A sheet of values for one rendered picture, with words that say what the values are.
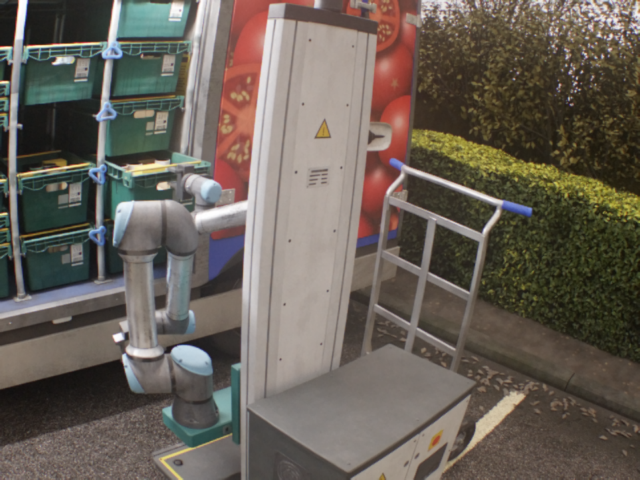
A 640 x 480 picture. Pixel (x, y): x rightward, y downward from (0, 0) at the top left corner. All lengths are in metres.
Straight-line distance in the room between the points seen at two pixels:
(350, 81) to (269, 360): 0.74
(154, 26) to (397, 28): 1.53
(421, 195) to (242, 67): 2.26
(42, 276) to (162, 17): 1.27
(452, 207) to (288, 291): 2.89
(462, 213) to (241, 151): 2.07
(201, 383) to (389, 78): 2.23
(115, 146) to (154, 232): 1.05
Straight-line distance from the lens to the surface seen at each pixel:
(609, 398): 3.32
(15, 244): 2.27
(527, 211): 2.03
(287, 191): 1.31
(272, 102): 1.24
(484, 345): 3.53
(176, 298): 1.59
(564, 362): 3.56
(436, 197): 4.26
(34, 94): 2.21
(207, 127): 2.41
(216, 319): 2.76
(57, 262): 2.39
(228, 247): 2.65
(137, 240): 1.39
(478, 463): 2.59
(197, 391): 1.54
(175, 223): 1.40
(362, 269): 3.42
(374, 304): 2.51
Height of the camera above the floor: 1.63
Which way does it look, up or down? 18 degrees down
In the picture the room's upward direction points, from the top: 6 degrees clockwise
